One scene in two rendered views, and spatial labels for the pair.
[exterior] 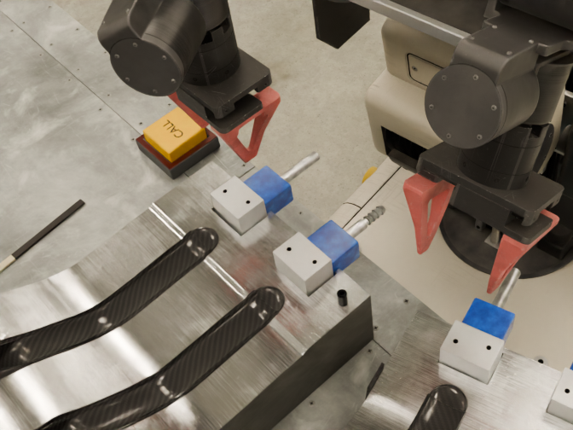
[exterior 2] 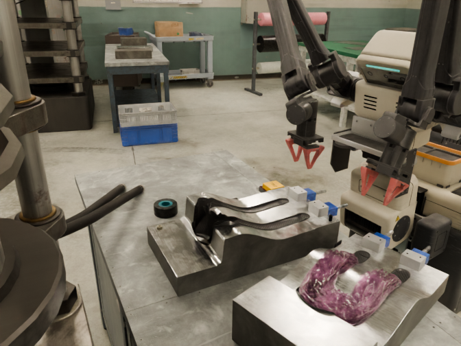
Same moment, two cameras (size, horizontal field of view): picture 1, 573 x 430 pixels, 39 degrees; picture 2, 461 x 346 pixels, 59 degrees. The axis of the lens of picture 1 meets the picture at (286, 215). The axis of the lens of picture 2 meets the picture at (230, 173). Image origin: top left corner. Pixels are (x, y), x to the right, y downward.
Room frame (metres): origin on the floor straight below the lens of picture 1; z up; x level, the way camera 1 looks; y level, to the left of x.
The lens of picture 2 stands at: (-0.61, 0.16, 1.48)
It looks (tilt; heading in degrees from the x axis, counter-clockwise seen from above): 24 degrees down; 5
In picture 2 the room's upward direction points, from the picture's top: 1 degrees clockwise
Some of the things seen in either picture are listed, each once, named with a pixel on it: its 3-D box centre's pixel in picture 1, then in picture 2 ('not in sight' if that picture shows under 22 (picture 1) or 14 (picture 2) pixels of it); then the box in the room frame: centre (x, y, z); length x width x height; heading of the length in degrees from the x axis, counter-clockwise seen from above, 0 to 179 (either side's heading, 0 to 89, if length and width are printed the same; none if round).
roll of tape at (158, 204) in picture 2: not in sight; (165, 208); (0.57, 0.49, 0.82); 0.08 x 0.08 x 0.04
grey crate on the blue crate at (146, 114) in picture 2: not in sight; (147, 114); (3.58, 1.47, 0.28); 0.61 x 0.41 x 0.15; 111
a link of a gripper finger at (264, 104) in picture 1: (233, 117); (308, 152); (0.54, 0.03, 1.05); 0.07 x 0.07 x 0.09; 33
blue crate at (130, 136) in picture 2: not in sight; (148, 129); (3.58, 1.47, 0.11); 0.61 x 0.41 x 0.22; 111
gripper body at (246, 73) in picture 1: (204, 48); (306, 128); (0.56, 0.04, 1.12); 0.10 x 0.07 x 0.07; 33
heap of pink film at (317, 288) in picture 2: not in sight; (350, 278); (0.15, -0.05, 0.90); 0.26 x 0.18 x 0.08; 140
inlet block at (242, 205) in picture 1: (273, 187); (309, 194); (0.59, 0.01, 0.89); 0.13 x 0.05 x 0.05; 122
